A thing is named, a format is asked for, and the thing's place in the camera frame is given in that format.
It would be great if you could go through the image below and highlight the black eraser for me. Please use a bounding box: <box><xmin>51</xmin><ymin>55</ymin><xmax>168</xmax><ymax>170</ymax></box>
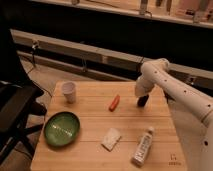
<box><xmin>137</xmin><ymin>95</ymin><xmax>149</xmax><ymax>107</ymax></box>

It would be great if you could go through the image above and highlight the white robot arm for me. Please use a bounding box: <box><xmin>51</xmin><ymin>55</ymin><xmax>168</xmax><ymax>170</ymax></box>
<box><xmin>135</xmin><ymin>58</ymin><xmax>213</xmax><ymax>171</ymax></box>

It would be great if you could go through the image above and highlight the orange carrot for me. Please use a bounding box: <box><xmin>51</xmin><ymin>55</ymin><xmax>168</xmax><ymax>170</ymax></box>
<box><xmin>109</xmin><ymin>95</ymin><xmax>120</xmax><ymax>112</ymax></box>

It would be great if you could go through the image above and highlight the white paper cup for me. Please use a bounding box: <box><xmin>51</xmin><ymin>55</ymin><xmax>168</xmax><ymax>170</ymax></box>
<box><xmin>61</xmin><ymin>82</ymin><xmax>76</xmax><ymax>103</ymax></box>

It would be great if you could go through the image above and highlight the wooden table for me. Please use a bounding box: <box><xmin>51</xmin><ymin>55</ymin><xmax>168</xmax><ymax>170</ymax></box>
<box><xmin>31</xmin><ymin>81</ymin><xmax>187</xmax><ymax>171</ymax></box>

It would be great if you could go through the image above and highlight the white sponge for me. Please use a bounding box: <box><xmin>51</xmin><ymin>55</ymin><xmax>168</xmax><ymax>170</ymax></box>
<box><xmin>101</xmin><ymin>128</ymin><xmax>121</xmax><ymax>151</ymax></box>

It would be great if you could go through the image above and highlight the green bowl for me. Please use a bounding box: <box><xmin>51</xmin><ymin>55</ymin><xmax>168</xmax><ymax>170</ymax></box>
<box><xmin>43</xmin><ymin>111</ymin><xmax>80</xmax><ymax>147</ymax></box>

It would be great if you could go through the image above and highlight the white plastic bottle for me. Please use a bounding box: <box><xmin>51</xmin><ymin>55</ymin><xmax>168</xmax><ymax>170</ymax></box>
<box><xmin>131</xmin><ymin>127</ymin><xmax>154</xmax><ymax>167</ymax></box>

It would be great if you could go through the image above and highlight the black office chair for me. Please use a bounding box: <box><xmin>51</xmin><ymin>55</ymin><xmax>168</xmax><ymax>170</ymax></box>
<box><xmin>0</xmin><ymin>83</ymin><xmax>47</xmax><ymax>165</ymax></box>

